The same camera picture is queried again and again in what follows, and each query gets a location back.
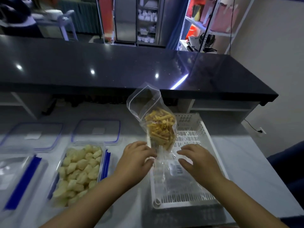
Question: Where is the person's left hand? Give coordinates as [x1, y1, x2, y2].
[113, 141, 158, 190]

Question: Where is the person's right hand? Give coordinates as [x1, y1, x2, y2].
[176, 144, 226, 188]

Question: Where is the clear blue-clipped plastic container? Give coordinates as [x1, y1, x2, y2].
[0, 152, 49, 228]
[47, 142, 111, 209]

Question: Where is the bag of pale round snacks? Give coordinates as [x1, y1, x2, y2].
[152, 149, 215, 201]

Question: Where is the clear lid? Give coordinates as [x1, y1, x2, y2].
[0, 122, 64, 153]
[71, 119, 122, 145]

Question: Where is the pile of pale food cubes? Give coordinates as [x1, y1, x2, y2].
[53, 144, 103, 207]

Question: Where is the bag of yellow strip snacks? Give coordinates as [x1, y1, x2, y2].
[126, 82, 178, 152]

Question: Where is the person's right forearm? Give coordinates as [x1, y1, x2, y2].
[209, 177, 289, 228]

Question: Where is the person's left forearm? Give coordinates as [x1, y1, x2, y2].
[39, 174, 129, 228]

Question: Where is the white perforated plastic basket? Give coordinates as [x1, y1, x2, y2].
[146, 113, 230, 209]

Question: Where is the black cylindrical canister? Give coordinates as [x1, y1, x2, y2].
[41, 98, 57, 116]

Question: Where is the black top bar counter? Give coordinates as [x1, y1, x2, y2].
[0, 35, 279, 119]

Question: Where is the black small appliance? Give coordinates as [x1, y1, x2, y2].
[198, 33, 217, 53]

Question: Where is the white small appliance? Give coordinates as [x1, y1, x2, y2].
[187, 35, 200, 51]

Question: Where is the red bucket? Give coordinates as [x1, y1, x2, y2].
[185, 25, 199, 40]

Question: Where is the blue curtain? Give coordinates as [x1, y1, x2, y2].
[166, 0, 190, 50]

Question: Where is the white metal shelf rack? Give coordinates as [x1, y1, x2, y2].
[177, 0, 257, 55]

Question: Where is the stainless steel dish cabinet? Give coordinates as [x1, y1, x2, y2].
[113, 0, 190, 47]

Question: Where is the wide pink gift bag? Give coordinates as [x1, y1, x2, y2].
[210, 2, 239, 34]

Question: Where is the group of white dishes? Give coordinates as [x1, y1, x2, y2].
[137, 0, 158, 43]

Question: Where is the red standing banner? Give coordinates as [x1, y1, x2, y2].
[97, 0, 115, 42]

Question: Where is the narrow pink gift bag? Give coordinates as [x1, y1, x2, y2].
[199, 0, 215, 24]

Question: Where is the pale plastic serving cart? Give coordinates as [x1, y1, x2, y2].
[32, 9, 78, 41]

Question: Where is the teal skirted table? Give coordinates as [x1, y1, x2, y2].
[58, 0, 101, 35]

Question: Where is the red gift box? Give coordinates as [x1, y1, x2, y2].
[186, 0, 207, 18]

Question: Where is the stack of white plates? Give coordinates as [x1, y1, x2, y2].
[45, 9, 64, 21]

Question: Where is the black power cable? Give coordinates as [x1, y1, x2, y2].
[244, 119, 263, 133]

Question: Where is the black hanging cable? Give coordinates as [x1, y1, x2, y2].
[229, 0, 236, 55]

